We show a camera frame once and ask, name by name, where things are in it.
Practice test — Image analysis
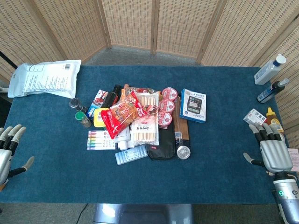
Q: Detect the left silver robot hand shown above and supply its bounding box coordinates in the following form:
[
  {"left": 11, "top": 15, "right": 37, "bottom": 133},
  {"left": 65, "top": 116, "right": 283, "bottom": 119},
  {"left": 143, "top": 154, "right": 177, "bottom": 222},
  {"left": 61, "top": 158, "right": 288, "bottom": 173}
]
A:
[{"left": 0, "top": 124, "right": 35, "bottom": 186}]

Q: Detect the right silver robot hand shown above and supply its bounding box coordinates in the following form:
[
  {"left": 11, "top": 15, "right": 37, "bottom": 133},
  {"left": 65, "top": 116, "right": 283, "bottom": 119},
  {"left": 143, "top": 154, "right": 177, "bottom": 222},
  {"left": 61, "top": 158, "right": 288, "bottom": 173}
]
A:
[{"left": 243, "top": 122, "right": 294, "bottom": 175}]

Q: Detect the transparent red snack bag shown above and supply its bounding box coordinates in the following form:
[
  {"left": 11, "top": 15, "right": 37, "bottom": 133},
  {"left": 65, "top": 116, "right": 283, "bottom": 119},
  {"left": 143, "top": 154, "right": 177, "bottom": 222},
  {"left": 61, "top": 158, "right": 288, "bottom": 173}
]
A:
[{"left": 100, "top": 91, "right": 150, "bottom": 140}]

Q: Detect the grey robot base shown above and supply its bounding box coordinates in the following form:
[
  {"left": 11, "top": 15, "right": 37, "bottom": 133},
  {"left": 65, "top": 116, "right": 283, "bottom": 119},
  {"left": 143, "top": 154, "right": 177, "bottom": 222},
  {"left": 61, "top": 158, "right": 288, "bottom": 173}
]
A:
[{"left": 93, "top": 203, "right": 194, "bottom": 224}]

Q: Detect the plastic snack package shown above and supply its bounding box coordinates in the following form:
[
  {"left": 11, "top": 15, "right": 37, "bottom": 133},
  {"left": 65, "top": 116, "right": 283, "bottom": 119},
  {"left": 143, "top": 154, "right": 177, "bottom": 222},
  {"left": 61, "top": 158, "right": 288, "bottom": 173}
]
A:
[{"left": 120, "top": 84, "right": 162, "bottom": 103}]

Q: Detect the pink paper sheet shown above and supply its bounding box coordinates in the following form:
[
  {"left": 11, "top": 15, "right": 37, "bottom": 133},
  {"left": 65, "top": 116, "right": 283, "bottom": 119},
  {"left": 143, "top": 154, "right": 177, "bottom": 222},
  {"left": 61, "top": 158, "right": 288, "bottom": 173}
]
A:
[{"left": 287, "top": 148, "right": 299, "bottom": 172}]

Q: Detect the honey squeeze bottle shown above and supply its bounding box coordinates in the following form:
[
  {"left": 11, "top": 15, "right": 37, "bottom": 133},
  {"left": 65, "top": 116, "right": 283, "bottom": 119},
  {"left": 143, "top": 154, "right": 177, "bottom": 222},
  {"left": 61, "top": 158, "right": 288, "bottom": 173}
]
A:
[{"left": 265, "top": 107, "right": 285, "bottom": 135}]

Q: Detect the small white medicine box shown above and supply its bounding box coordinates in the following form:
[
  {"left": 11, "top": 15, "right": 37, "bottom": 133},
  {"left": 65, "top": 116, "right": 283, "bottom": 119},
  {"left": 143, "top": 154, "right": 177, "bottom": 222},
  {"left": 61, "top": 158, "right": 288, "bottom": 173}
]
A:
[{"left": 243, "top": 108, "right": 267, "bottom": 126}]

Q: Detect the dark blue spray bottle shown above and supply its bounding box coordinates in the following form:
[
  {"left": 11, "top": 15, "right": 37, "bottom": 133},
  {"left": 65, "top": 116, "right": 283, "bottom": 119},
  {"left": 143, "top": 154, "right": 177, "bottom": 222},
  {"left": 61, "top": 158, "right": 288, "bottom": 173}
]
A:
[{"left": 257, "top": 78, "right": 290, "bottom": 104}]

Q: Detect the white bottle blue cap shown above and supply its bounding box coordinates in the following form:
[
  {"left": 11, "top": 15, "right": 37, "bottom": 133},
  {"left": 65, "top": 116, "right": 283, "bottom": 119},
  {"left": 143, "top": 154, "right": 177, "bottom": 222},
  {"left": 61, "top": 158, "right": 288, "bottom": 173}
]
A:
[{"left": 254, "top": 54, "right": 287, "bottom": 85}]

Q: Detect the green lid spice jar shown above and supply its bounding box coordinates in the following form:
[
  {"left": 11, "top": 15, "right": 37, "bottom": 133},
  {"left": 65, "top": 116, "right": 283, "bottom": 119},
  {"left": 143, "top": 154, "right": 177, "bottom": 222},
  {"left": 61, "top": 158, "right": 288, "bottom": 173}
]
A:
[{"left": 74, "top": 111, "right": 92, "bottom": 128}]

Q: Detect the large white plastic package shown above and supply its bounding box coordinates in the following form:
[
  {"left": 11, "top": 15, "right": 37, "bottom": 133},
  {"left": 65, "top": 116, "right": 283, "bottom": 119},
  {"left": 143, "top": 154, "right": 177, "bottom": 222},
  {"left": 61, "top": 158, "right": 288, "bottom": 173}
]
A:
[{"left": 7, "top": 60, "right": 82, "bottom": 99}]

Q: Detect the black lid spice jar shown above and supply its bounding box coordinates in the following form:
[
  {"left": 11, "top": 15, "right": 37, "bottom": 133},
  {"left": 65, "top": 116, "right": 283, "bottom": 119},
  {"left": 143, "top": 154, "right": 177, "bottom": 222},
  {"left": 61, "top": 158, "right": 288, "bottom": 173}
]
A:
[{"left": 69, "top": 98, "right": 87, "bottom": 113}]

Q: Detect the silver flashlight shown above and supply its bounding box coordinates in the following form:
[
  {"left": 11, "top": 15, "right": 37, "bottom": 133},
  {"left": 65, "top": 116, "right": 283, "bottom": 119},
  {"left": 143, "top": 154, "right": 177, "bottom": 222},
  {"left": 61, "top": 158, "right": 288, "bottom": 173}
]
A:
[{"left": 174, "top": 132, "right": 191, "bottom": 160}]

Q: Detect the brown wooden box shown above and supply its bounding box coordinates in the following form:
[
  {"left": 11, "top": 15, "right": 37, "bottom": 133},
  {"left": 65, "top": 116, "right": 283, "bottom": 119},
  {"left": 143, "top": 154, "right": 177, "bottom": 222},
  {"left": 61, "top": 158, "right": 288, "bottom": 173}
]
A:
[{"left": 174, "top": 96, "right": 191, "bottom": 147}]

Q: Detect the blue calculator box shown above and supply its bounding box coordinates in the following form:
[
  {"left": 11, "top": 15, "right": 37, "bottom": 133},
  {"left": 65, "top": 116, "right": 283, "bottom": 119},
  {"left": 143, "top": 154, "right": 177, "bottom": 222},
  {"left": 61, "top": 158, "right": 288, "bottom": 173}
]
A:
[{"left": 179, "top": 88, "right": 207, "bottom": 123}]

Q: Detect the coloured marker pen pack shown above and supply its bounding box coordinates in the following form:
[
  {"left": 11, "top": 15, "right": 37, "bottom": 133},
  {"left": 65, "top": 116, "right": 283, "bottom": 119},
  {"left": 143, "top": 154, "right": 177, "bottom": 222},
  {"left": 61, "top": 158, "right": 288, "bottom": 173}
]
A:
[{"left": 86, "top": 130, "right": 116, "bottom": 151}]

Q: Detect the yellow lid container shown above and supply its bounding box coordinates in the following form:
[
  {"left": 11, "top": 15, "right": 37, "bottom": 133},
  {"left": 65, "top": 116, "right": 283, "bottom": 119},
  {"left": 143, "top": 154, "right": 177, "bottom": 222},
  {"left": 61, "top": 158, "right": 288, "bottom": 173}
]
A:
[{"left": 93, "top": 108, "right": 110, "bottom": 128}]

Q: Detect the blue red snack box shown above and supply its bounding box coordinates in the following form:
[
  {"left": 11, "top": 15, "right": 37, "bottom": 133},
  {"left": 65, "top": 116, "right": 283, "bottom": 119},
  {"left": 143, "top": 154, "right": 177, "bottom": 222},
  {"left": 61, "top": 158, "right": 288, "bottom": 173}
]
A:
[{"left": 86, "top": 89, "right": 109, "bottom": 121}]

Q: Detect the black zip pouch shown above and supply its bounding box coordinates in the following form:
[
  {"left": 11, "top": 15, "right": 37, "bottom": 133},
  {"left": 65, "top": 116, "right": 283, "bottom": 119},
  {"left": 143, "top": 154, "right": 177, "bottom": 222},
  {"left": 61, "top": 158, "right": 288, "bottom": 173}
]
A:
[{"left": 147, "top": 120, "right": 176, "bottom": 161}]

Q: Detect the red lid cup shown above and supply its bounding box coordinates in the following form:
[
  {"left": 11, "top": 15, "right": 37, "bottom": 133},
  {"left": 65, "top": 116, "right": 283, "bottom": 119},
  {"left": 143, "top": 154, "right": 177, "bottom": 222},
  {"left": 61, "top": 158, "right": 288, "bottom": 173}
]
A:
[
  {"left": 157, "top": 111, "right": 173, "bottom": 128},
  {"left": 162, "top": 87, "right": 178, "bottom": 101},
  {"left": 159, "top": 99, "right": 176, "bottom": 113}
]

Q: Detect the white tube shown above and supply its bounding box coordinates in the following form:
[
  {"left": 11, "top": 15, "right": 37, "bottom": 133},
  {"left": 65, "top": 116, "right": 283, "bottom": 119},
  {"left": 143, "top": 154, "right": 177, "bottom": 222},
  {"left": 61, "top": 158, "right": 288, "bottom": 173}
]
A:
[{"left": 116, "top": 127, "right": 131, "bottom": 150}]

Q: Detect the light blue blister pack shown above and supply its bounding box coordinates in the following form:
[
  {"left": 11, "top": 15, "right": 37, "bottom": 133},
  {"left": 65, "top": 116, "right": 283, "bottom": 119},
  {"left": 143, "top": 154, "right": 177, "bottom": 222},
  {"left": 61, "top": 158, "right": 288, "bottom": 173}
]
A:
[{"left": 114, "top": 145, "right": 149, "bottom": 166}]

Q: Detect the blue table mat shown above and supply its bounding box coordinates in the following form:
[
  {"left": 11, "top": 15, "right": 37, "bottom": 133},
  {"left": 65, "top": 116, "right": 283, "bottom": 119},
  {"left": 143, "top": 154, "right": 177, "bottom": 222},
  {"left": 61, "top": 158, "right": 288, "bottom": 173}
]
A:
[{"left": 0, "top": 65, "right": 289, "bottom": 204}]

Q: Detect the disposable chopsticks pack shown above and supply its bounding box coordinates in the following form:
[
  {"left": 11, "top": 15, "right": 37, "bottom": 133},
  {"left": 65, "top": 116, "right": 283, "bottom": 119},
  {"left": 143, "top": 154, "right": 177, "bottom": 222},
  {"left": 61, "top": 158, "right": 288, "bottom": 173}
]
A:
[{"left": 129, "top": 114, "right": 160, "bottom": 148}]

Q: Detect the toothpick pack red label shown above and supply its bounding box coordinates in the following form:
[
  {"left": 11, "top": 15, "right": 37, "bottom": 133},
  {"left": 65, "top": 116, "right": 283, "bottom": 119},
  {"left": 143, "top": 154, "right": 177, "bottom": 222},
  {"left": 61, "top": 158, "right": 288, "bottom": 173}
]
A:
[{"left": 135, "top": 92, "right": 160, "bottom": 119}]

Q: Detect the woven bamboo folding screen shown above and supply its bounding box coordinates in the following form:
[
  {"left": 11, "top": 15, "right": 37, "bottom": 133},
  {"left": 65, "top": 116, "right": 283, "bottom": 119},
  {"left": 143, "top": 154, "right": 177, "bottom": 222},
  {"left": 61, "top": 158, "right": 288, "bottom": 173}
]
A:
[{"left": 0, "top": 0, "right": 299, "bottom": 150}]

